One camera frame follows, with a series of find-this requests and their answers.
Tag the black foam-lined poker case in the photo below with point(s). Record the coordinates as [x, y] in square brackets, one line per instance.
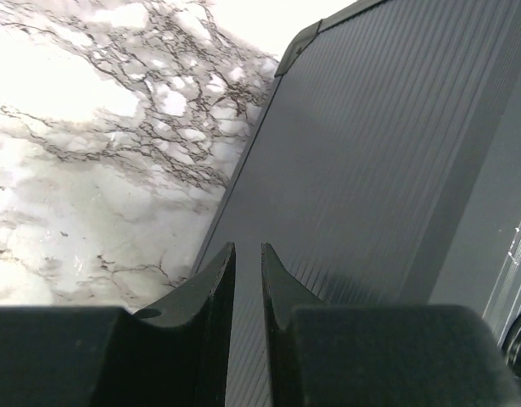
[385, 169]

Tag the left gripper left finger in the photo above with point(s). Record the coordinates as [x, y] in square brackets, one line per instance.
[171, 353]

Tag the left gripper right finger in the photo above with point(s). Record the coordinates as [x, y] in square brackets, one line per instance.
[382, 355]

